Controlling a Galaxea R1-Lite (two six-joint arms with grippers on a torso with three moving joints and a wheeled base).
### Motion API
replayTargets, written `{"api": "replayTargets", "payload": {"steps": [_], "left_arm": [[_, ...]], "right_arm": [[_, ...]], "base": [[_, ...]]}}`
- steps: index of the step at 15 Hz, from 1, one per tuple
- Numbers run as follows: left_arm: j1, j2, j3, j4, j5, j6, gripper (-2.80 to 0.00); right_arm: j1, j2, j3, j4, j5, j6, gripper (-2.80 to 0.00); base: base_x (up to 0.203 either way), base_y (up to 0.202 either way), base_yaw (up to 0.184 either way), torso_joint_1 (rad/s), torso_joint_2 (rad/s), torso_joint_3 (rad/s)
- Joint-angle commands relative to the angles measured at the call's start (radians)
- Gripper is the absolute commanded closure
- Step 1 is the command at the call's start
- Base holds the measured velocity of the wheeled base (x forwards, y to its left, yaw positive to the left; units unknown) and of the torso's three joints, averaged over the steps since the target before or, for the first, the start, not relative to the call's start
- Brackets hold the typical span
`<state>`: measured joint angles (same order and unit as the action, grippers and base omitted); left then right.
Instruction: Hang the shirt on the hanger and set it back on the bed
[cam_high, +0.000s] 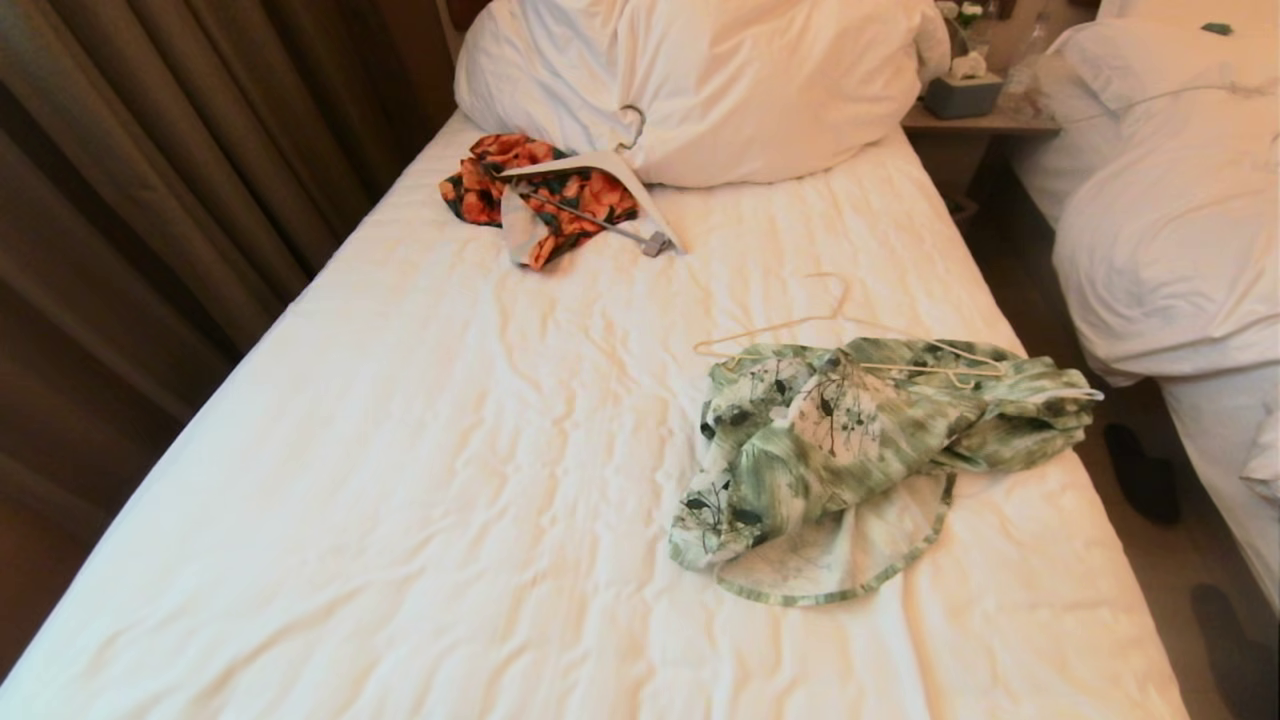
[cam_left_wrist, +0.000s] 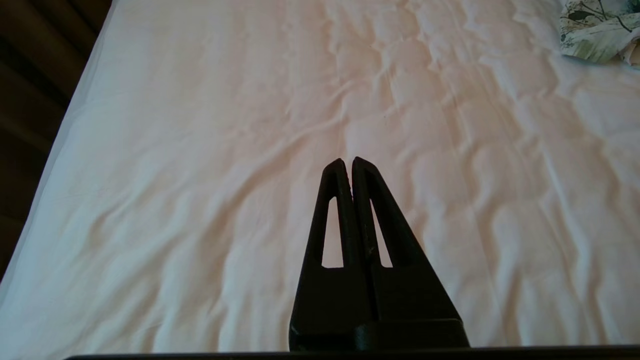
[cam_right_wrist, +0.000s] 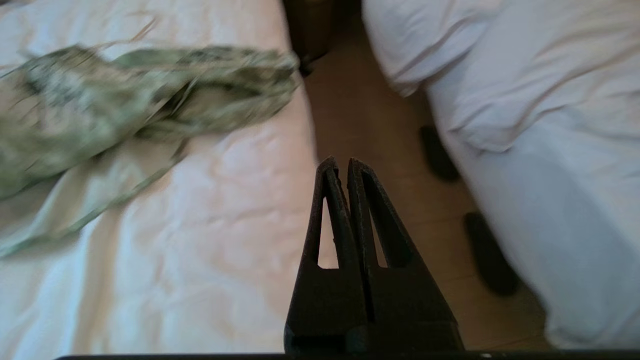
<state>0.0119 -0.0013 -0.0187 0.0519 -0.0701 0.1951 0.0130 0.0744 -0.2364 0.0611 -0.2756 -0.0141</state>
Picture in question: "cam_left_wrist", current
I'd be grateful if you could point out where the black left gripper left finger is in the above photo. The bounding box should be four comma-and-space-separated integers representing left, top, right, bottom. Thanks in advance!
289, 158, 377, 352

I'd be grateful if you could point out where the green floral short-sleeve shirt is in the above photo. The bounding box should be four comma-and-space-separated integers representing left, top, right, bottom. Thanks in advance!
559, 0, 640, 66

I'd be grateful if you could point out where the brown curtain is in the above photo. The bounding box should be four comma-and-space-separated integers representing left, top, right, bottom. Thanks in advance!
0, 0, 117, 281

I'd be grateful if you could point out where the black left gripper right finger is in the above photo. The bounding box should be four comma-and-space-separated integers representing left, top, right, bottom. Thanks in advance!
351, 156, 471, 349

